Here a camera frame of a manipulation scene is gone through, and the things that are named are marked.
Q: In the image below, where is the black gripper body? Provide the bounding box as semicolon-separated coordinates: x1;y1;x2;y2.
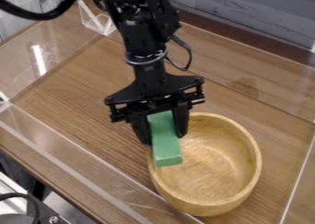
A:
104;53;204;123

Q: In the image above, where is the black metal table bracket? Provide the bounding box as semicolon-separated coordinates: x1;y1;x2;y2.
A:
25;186;73;224

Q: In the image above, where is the green rectangular block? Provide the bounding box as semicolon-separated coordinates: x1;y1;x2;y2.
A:
149;111;181;168

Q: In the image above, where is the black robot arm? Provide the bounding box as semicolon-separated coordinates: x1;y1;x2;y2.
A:
95;0;204;145

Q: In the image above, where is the clear acrylic corner bracket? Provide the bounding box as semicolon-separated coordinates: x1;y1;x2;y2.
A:
77;0;116;36

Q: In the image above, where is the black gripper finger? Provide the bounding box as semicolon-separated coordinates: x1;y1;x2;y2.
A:
172;106;189;137
131;115;151;146

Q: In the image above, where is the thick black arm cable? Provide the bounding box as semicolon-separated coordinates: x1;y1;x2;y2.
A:
0;0;84;21

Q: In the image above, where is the clear acrylic tray enclosure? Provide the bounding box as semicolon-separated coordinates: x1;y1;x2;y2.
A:
0;0;315;224

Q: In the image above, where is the brown wooden bowl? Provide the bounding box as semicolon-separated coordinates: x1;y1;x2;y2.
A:
148;112;262;217

